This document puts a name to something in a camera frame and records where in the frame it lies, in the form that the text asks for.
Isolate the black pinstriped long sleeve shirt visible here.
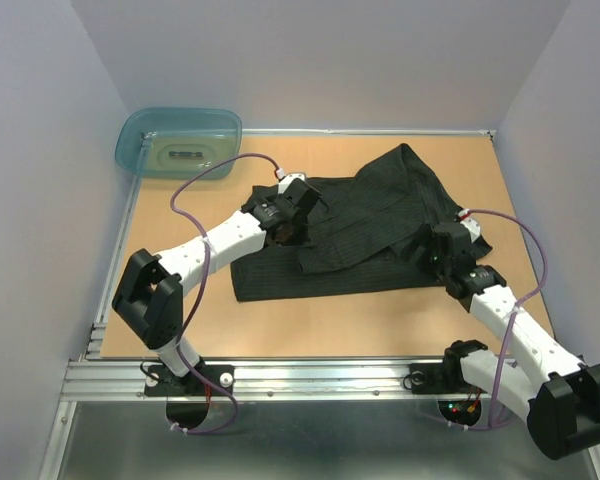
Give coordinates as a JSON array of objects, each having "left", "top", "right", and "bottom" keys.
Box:
[{"left": 228, "top": 143, "right": 494, "bottom": 304}]

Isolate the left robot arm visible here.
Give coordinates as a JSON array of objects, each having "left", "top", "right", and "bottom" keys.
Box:
[{"left": 112, "top": 174, "right": 321, "bottom": 394}]

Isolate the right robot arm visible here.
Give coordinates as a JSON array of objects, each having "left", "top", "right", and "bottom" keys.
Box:
[{"left": 403, "top": 216, "right": 600, "bottom": 460}]

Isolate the blue transparent plastic bin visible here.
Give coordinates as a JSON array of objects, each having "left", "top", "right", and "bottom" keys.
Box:
[{"left": 114, "top": 107, "right": 242, "bottom": 180}]

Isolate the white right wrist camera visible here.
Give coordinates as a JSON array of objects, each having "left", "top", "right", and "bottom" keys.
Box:
[{"left": 456, "top": 209, "right": 482, "bottom": 243}]

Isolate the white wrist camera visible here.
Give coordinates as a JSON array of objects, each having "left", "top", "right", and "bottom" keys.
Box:
[
  {"left": 275, "top": 168, "right": 307, "bottom": 194},
  {"left": 456, "top": 209, "right": 482, "bottom": 243}
]

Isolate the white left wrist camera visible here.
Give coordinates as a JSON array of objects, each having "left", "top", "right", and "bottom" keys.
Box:
[{"left": 275, "top": 168, "right": 307, "bottom": 194}]

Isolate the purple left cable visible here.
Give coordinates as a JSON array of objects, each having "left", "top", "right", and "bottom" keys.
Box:
[{"left": 170, "top": 153, "right": 240, "bottom": 435}]

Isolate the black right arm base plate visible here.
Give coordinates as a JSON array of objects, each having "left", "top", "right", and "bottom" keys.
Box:
[{"left": 405, "top": 362, "right": 469, "bottom": 395}]

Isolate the aluminium front rail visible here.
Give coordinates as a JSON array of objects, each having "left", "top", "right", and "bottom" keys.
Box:
[{"left": 59, "top": 355, "right": 595, "bottom": 401}]

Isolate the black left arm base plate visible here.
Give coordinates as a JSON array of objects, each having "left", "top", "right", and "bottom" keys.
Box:
[{"left": 139, "top": 363, "right": 235, "bottom": 398}]

